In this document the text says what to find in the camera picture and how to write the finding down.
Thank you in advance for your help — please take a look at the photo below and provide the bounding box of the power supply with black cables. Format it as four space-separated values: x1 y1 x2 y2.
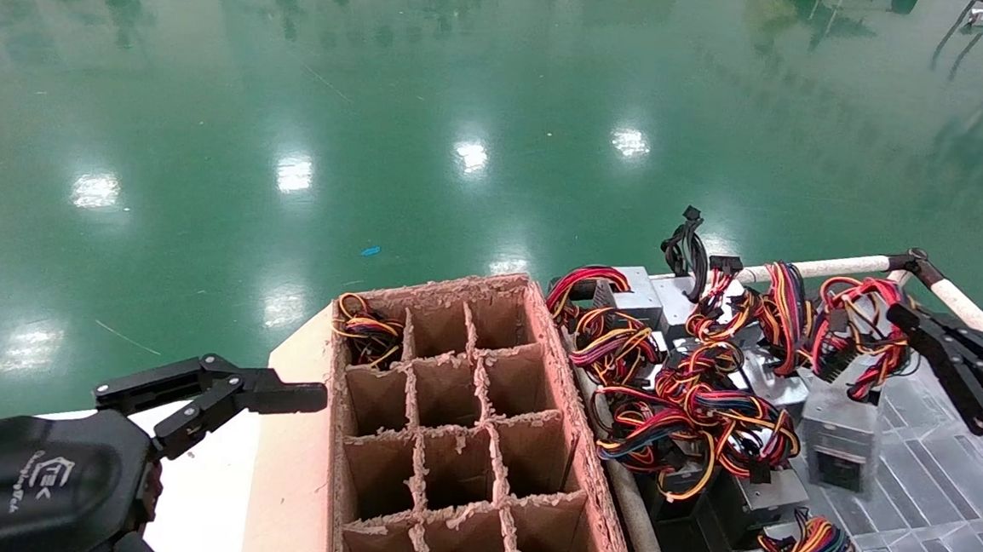
650 204 756 344

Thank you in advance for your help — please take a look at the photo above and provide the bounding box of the light wooden board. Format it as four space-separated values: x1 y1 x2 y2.
240 300 346 552

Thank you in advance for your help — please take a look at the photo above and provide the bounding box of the orange purple cable bundle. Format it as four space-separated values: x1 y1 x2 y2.
568 305 670 394

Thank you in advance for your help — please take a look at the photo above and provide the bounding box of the red orange cable bundle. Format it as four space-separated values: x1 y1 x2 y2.
680 254 758 378

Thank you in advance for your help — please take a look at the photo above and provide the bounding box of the power supply with striped cables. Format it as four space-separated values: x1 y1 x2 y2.
739 257 835 421

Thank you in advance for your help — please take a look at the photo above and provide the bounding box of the power supply with red cables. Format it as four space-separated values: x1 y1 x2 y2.
544 261 668 334

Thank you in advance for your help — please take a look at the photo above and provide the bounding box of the white pipe rail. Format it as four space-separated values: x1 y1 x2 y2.
928 278 983 341
653 241 896 297

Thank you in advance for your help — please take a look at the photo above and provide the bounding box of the brown cardboard divider box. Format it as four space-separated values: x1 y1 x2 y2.
317 262 658 552

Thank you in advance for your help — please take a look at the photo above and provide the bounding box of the power supply with large bundle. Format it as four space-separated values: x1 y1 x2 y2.
592 364 819 535

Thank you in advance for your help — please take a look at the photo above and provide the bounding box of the grey pipe rail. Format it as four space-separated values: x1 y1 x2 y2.
560 332 693 552

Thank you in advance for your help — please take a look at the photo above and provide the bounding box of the black pipe joint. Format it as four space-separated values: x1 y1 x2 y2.
882 246 948 294

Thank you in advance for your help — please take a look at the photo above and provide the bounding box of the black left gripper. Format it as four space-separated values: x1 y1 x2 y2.
0 342 331 552

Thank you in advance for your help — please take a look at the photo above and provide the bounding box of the clear plastic stepped tray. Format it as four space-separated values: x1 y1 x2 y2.
782 354 983 552

